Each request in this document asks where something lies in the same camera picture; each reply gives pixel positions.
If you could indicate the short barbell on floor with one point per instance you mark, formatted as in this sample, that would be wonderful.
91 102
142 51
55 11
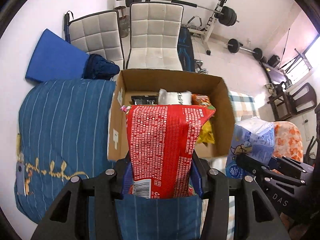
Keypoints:
234 46

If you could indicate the yellow snack bag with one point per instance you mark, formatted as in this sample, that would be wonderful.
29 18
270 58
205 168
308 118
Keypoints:
206 134

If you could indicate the blue foam mat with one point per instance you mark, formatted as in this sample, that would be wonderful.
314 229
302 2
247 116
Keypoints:
55 59

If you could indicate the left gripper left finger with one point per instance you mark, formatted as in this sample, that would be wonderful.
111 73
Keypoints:
127 179

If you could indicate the long barbell on rack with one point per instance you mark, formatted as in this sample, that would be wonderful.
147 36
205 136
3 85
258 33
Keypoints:
221 13

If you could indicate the dark blue crumpled cloth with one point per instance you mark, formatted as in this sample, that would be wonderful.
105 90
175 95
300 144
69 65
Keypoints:
99 68

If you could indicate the blue white tissue pack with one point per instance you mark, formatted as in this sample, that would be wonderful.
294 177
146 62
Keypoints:
253 137

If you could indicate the white weight rack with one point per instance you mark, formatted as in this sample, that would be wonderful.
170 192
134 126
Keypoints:
206 32

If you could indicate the red snack bag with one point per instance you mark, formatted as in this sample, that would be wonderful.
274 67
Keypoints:
161 140

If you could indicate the black treadmill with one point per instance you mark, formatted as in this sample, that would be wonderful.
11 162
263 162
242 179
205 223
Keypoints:
273 75

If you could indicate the chrome dumbbell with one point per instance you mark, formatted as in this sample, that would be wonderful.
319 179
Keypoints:
199 67

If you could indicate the blue striped blanket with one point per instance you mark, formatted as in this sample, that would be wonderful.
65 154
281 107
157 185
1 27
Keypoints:
64 132

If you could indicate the orange panda snack bag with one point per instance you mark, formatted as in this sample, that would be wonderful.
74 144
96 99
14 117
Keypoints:
202 100

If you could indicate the orange white floral blanket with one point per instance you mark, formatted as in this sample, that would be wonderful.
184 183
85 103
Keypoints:
287 141

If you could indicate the grey quilted cushion left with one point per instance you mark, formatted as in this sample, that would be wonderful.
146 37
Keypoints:
99 33

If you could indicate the plaid checkered blanket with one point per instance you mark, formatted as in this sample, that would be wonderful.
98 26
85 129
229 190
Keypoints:
244 107

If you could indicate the white quilted cushion right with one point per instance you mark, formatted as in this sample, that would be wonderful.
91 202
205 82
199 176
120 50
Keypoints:
154 33

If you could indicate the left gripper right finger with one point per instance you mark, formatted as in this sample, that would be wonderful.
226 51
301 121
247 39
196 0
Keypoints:
198 175

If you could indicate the open cardboard box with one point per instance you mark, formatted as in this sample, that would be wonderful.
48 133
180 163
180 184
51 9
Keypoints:
149 81

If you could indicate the white pillow pack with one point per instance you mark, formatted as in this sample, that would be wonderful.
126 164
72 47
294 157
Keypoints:
174 98

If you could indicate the dark wooden chair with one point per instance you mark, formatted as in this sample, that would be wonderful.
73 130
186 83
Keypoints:
286 105

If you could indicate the black snack bag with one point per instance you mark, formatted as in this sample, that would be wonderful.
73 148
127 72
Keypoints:
144 100

